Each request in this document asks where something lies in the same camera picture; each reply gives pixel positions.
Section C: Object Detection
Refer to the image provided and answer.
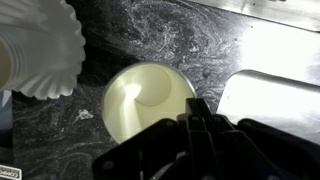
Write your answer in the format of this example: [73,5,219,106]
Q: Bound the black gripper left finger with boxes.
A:
[92,98,196,180]

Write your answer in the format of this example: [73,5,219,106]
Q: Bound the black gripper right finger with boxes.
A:
[192,98,320,180]

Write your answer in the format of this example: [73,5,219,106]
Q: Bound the white paper cup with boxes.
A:
[100,61,198,145]

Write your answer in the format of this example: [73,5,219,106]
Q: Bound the stainless steel sink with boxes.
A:
[216,69,320,146]

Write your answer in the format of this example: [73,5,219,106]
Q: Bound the white coffee filter stack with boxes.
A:
[0,0,87,100]

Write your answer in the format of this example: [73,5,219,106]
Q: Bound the grey base cabinets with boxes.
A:
[186,0,320,33]

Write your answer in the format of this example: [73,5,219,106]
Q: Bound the blue printed package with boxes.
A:
[0,89,23,180]

